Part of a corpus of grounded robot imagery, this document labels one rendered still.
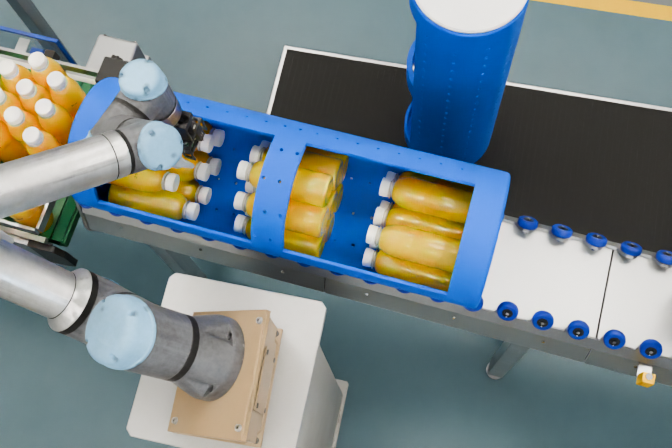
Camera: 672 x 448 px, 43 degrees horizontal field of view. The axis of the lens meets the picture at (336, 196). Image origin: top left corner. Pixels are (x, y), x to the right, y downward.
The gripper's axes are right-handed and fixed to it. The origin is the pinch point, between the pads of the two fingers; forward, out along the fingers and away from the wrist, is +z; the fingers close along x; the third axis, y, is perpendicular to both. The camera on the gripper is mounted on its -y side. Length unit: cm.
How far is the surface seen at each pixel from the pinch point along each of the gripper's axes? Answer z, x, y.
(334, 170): 1.7, 5.1, 32.1
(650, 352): 20, -11, 103
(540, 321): 20, -10, 80
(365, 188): 17.2, 8.4, 37.1
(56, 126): 9.8, 2.7, -33.4
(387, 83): 100, 76, 22
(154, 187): 3.4, -7.4, -3.8
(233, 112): -4.6, 9.9, 9.7
